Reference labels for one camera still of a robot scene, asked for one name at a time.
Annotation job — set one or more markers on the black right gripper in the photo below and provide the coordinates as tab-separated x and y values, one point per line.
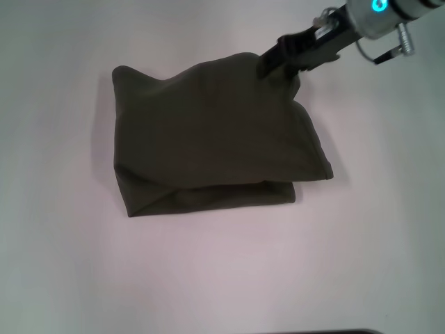
313	36

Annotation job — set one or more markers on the dark green t-shirt pink print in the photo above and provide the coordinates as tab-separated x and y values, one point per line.
208	139

